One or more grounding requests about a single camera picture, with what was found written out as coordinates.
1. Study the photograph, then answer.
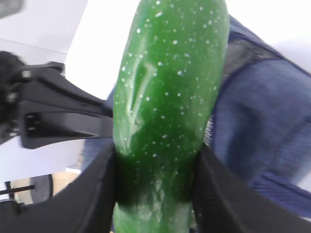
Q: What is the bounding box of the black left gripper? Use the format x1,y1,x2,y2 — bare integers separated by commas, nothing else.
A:
0,51,113,149

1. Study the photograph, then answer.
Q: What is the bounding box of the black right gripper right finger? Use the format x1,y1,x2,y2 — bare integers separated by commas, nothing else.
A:
191,144,311,233

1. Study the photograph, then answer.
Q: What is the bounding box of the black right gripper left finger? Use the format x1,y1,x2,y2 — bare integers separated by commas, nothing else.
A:
0,143,116,233

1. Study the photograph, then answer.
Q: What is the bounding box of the navy blue lunch bag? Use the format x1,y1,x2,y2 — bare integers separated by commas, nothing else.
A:
82,14,311,219

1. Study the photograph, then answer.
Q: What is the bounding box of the green cucumber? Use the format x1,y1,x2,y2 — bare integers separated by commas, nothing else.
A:
113,0,229,233

